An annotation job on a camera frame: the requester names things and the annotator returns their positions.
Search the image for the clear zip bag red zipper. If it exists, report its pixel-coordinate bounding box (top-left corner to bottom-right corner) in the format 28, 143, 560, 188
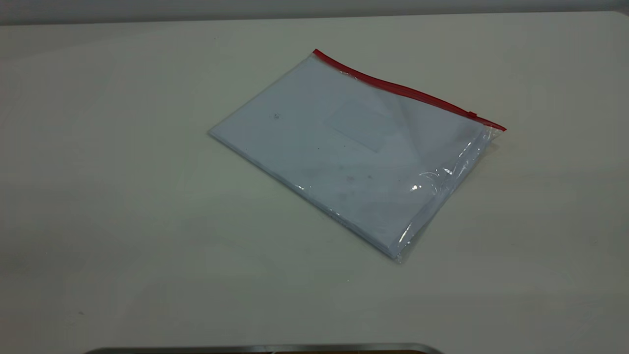
208, 48, 507, 265

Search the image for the white paper stack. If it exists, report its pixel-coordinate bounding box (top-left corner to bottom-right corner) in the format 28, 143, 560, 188
210, 54, 486, 260

